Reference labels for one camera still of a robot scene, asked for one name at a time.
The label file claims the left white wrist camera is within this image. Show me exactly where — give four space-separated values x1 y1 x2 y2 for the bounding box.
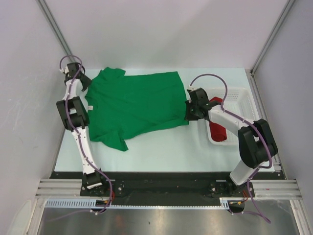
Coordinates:
60 66 69 74

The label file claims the green t shirt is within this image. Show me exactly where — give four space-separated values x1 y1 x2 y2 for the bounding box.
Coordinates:
85 67 189 151

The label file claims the aluminium corner post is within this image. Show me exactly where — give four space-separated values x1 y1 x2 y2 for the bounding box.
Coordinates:
250 0 297 75
36 0 75 70

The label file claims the white slotted cable duct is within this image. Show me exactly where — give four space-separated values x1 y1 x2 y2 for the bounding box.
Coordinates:
45 198 244 210

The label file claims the aluminium rail frame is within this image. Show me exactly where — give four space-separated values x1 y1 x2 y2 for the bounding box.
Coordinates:
35 179 313 235

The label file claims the left aluminium corner post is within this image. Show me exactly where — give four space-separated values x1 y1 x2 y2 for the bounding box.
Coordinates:
36 0 75 70

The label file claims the right aluminium corner post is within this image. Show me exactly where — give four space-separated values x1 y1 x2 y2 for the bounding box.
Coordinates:
250 0 297 75

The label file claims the white perforated plastic basket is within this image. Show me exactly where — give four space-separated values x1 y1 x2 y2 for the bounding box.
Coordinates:
205 87 260 146

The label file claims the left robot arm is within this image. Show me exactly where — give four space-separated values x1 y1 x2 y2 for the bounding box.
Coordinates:
56 62 110 196

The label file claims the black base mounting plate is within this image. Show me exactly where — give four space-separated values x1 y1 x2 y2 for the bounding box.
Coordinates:
50 170 286 208

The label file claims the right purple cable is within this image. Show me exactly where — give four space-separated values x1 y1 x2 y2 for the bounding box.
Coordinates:
189 72 273 169

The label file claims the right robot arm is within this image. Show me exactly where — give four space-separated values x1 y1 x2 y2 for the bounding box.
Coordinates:
185 88 278 196

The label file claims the rolled red t shirt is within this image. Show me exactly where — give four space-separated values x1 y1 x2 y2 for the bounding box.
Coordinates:
208 97 228 142

